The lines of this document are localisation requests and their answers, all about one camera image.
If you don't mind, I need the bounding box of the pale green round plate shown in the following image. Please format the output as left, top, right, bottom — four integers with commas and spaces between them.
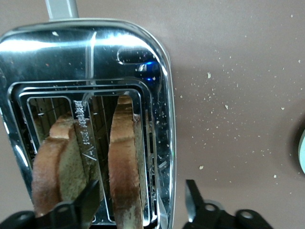
297, 127, 305, 175

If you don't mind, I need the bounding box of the beige chrome toaster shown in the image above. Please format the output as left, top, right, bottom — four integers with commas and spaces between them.
0, 0, 177, 229

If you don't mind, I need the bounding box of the brown bread slice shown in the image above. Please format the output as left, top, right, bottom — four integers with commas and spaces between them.
107, 94, 146, 229
31, 111, 102, 218

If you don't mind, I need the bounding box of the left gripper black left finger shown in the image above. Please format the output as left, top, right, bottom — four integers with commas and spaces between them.
35, 179, 101, 229

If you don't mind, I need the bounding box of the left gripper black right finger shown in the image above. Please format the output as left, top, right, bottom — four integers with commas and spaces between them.
183, 179, 229, 229

